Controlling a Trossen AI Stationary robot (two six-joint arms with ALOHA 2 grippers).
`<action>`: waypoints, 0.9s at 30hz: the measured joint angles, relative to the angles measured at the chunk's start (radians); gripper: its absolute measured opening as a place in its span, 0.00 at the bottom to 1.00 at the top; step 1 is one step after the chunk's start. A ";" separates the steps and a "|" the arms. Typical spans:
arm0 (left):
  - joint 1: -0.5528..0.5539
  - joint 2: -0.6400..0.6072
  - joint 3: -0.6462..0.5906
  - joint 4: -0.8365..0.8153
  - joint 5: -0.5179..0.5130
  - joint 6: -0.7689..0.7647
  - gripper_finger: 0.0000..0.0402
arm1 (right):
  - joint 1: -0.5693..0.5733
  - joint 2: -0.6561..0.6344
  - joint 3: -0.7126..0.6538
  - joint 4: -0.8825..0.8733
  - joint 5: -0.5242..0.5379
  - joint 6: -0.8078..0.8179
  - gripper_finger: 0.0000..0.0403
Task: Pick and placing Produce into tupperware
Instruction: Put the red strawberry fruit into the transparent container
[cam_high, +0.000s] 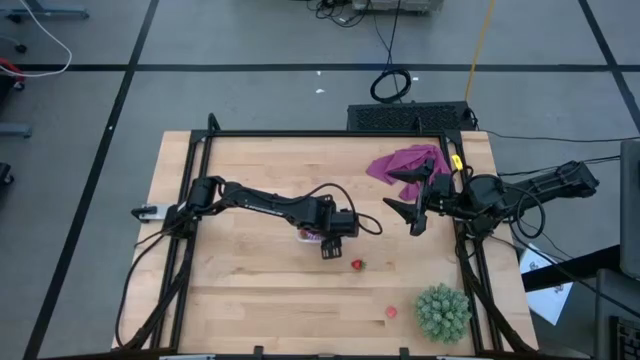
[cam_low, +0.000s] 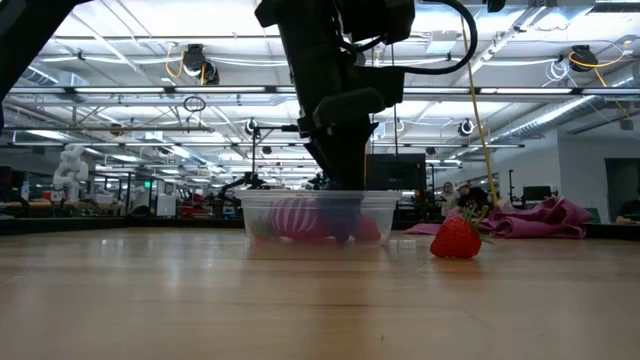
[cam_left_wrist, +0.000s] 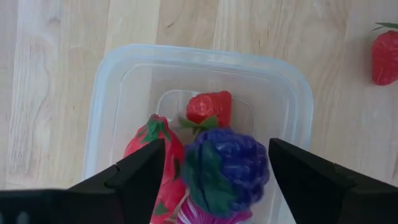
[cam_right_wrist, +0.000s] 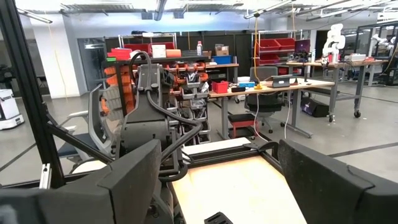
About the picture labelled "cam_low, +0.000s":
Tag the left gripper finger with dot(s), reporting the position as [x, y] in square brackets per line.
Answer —
[320, 160]
[350, 165]

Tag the purple toy grape bunch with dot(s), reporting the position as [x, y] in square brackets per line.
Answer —
[340, 222]

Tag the purple white-striped toy onion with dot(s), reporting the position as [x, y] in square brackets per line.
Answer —
[295, 219]

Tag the red toy dragon fruit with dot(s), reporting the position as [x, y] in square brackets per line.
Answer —
[369, 230]

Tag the red toy strawberry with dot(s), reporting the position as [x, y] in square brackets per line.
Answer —
[456, 240]

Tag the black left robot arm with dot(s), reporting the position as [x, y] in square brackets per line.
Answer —
[310, 50]

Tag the clear plastic tupperware container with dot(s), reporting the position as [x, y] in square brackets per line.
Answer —
[385, 200]

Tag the large black monitor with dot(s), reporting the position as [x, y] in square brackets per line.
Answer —
[400, 172]

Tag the small black monitor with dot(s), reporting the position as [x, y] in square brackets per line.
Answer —
[536, 193]

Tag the magenta cloth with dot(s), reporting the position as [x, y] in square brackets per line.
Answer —
[540, 222]

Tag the white robot figure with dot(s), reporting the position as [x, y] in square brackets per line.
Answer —
[70, 170]

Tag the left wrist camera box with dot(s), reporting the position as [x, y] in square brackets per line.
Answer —
[387, 87]

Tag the black camera stand frame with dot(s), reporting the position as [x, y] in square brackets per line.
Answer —
[254, 150]

